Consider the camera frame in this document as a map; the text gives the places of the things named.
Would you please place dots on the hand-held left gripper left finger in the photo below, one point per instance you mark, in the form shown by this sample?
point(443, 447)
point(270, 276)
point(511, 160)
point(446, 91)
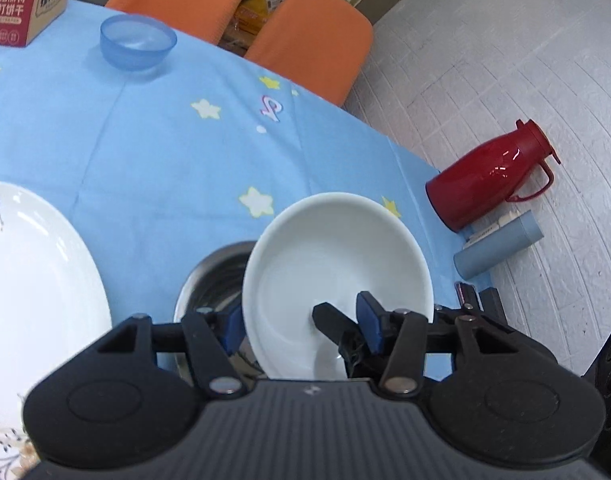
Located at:
point(231, 332)

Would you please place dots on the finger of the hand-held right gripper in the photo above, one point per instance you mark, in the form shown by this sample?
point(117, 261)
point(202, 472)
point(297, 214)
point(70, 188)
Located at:
point(335, 322)

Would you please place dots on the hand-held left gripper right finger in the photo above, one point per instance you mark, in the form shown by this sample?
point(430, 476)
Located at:
point(371, 325)

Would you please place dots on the stainless steel bowl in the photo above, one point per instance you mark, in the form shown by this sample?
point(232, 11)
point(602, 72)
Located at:
point(210, 280)

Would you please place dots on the white bowl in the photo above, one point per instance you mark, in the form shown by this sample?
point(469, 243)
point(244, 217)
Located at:
point(335, 250)

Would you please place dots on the grey-blue tumbler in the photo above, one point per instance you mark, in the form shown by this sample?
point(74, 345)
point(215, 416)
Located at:
point(500, 247)

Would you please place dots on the red thermos jug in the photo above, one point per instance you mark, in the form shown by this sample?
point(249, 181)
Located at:
point(475, 175)

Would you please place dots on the blue cartoon tablecloth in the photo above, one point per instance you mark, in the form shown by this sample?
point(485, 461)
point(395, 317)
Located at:
point(160, 160)

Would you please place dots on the large white printed plate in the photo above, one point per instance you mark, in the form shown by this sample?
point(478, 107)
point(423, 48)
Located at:
point(35, 285)

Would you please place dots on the blue plastic bowl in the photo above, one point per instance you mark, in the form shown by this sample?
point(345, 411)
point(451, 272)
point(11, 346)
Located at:
point(135, 42)

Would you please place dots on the yellow snack bag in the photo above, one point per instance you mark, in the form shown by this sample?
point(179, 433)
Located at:
point(255, 10)

